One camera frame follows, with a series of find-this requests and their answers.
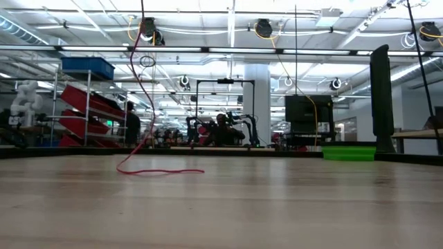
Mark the thin black vertical pole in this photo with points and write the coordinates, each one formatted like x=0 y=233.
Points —
x=296 y=52

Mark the long ceiling light bar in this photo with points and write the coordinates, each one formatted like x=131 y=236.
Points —
x=242 y=50

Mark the blue plastic bin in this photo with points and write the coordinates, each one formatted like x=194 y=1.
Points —
x=88 y=67

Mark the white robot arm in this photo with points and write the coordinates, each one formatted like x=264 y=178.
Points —
x=26 y=100

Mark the black gantry frame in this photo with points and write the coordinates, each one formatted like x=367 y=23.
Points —
x=225 y=81

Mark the red shelf bin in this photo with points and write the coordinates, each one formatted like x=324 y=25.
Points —
x=69 y=141
x=78 y=98
x=76 y=124

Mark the black monitor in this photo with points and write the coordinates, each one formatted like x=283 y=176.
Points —
x=304 y=110

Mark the thin black slanted strut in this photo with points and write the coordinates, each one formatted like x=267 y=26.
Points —
x=420 y=62

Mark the wooden side table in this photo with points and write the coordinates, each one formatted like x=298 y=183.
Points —
x=415 y=134

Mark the metal shelf rack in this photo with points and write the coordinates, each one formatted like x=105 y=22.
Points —
x=87 y=93

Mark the black table edge rail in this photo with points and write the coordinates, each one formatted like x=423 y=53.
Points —
x=69 y=152

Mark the black upright frame post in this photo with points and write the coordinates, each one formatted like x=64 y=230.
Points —
x=382 y=103

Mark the person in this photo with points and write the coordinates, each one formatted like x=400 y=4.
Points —
x=132 y=126
x=223 y=133

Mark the black background robot arm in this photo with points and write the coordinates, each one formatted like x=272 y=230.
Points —
x=190 y=129
x=252 y=128

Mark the green collapsible container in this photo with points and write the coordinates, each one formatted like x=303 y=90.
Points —
x=346 y=154

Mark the white building column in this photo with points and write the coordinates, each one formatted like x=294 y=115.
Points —
x=257 y=103

